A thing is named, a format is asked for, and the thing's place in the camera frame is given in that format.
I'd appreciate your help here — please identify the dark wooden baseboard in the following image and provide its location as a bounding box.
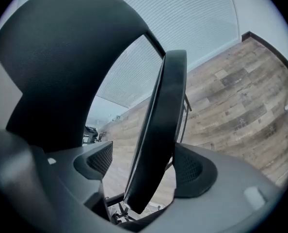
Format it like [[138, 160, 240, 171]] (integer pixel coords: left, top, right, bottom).
[[240, 30, 288, 82]]

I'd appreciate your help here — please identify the wide white window blind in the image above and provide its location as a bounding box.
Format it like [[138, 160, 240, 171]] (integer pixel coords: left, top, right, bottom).
[[95, 35, 165, 108]]

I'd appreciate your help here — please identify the black office chair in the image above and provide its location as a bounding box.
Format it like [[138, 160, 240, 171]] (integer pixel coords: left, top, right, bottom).
[[82, 125, 107, 147]]

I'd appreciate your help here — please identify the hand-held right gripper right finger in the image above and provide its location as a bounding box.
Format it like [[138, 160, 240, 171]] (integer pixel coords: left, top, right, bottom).
[[144, 142, 285, 233]]

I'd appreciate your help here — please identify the narrow white window blind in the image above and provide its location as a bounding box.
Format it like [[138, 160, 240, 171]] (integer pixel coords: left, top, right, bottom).
[[114, 0, 240, 70]]

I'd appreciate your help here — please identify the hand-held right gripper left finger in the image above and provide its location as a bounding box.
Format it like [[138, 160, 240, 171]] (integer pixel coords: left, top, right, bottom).
[[0, 129, 125, 233]]

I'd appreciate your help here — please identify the black folding chair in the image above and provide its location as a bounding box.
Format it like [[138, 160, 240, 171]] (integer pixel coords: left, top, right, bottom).
[[0, 0, 193, 225]]

